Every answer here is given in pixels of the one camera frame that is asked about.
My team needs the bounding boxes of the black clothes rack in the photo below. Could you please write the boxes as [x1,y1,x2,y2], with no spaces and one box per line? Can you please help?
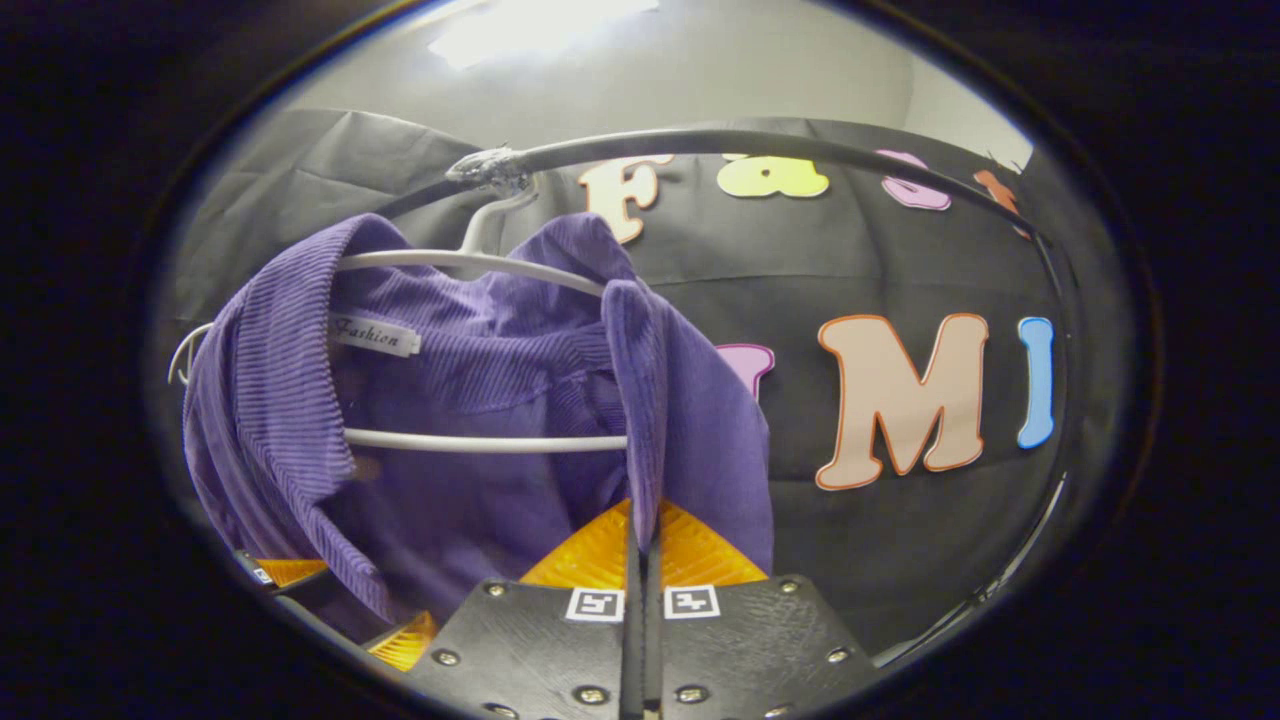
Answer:
[375,125,1081,666]

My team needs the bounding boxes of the black backdrop cloth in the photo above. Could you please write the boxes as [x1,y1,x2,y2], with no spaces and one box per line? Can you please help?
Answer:
[160,108,1111,661]

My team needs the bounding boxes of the purple corduroy shirt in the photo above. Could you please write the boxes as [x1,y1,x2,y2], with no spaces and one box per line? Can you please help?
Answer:
[182,212,776,646]

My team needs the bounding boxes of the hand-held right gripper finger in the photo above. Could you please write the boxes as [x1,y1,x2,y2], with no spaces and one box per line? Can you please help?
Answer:
[405,500,643,720]
[643,500,881,720]

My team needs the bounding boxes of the white plastic hanger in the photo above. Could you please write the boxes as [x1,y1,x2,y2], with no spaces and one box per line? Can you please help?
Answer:
[335,150,631,454]
[167,322,216,388]

